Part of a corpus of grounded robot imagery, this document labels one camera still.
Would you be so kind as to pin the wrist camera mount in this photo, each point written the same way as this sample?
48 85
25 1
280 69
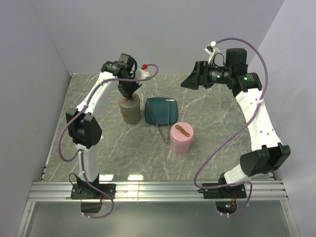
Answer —
142 72
212 49

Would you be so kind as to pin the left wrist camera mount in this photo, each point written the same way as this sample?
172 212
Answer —
142 72

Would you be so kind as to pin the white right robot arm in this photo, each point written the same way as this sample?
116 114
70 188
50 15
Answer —
268 153

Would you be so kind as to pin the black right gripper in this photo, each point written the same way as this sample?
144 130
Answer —
199 76

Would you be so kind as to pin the grey plastic cup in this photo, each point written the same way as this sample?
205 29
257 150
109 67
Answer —
131 114

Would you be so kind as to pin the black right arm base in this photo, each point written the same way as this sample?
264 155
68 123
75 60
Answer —
228 192

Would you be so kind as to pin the teal square plate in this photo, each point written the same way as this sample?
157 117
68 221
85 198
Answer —
173 110

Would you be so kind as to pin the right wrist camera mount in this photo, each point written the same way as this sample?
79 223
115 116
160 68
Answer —
212 49

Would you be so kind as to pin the metal food tongs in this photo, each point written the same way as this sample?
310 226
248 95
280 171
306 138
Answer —
163 128

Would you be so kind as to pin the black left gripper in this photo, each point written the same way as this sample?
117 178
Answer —
128 94

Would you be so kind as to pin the grey cup lid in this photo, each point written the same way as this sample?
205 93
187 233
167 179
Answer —
129 104

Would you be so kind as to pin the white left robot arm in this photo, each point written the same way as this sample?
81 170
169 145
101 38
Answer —
84 129

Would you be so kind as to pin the pink cup lid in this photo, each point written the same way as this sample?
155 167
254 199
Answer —
181 133

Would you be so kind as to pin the pink plastic cup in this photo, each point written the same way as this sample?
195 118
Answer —
180 145

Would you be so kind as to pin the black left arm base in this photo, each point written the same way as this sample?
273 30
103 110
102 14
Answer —
91 198

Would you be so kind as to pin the aluminium rail frame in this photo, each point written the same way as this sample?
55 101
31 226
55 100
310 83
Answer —
155 194

